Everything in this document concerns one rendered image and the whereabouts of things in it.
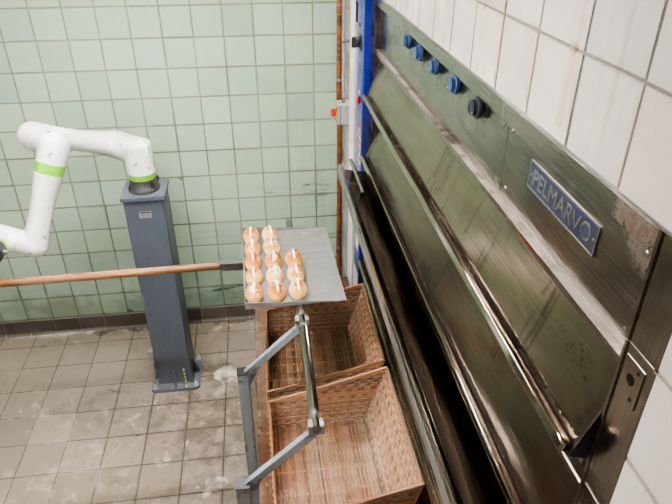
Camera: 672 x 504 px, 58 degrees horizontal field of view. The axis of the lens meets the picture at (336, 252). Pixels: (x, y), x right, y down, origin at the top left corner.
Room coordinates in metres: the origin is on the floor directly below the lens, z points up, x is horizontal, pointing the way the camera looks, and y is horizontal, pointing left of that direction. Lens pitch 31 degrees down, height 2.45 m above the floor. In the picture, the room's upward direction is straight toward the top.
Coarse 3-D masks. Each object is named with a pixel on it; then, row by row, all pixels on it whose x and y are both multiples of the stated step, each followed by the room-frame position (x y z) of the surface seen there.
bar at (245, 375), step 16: (288, 224) 2.33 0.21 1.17; (304, 320) 1.65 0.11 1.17; (288, 336) 1.65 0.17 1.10; (304, 336) 1.56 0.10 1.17; (272, 352) 1.65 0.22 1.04; (304, 352) 1.48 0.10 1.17; (240, 368) 1.65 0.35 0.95; (256, 368) 1.64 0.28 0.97; (304, 368) 1.42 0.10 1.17; (240, 384) 1.62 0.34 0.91; (240, 400) 1.62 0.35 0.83; (304, 432) 1.20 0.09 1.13; (320, 432) 1.18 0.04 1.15; (288, 448) 1.18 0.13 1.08; (256, 464) 1.62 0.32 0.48; (272, 464) 1.17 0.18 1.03; (240, 480) 1.17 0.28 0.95; (256, 480) 1.16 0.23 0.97; (240, 496) 1.14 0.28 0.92; (256, 496) 1.62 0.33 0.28
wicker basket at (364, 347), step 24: (360, 288) 2.35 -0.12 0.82; (288, 312) 2.31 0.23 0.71; (312, 312) 2.32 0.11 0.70; (336, 312) 2.33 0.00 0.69; (360, 312) 2.24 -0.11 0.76; (312, 336) 2.28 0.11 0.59; (360, 336) 2.14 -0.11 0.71; (288, 360) 2.11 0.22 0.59; (312, 360) 2.11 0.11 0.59; (336, 360) 2.11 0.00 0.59; (360, 360) 2.03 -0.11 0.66; (384, 360) 1.82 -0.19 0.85; (288, 384) 1.95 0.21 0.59
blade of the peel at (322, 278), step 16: (288, 240) 2.19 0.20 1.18; (304, 240) 2.19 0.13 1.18; (320, 240) 2.19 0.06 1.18; (304, 256) 2.06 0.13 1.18; (320, 256) 2.06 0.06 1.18; (320, 272) 1.94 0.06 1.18; (336, 272) 1.94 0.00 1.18; (288, 288) 1.84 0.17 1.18; (320, 288) 1.84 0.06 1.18; (336, 288) 1.84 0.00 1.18; (256, 304) 1.72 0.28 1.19; (272, 304) 1.73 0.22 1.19; (288, 304) 1.73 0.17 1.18
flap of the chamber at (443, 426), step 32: (384, 224) 1.92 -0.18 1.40; (384, 256) 1.69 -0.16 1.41; (384, 320) 1.36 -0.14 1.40; (416, 320) 1.35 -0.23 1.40; (416, 352) 1.21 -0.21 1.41; (448, 384) 1.10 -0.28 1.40; (416, 416) 0.99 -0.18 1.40; (448, 416) 0.99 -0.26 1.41; (448, 448) 0.89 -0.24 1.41; (480, 448) 0.91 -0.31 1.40; (480, 480) 0.82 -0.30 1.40
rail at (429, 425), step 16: (352, 192) 2.11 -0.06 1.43; (352, 208) 1.99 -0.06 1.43; (368, 240) 1.74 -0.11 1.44; (368, 256) 1.65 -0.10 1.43; (384, 288) 1.46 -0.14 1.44; (384, 304) 1.39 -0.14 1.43; (400, 336) 1.24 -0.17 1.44; (400, 352) 1.19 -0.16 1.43; (416, 384) 1.06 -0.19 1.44; (416, 400) 1.02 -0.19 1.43; (432, 432) 0.92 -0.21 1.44; (432, 448) 0.88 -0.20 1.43; (448, 464) 0.83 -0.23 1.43; (448, 480) 0.79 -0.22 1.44; (448, 496) 0.76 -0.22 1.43
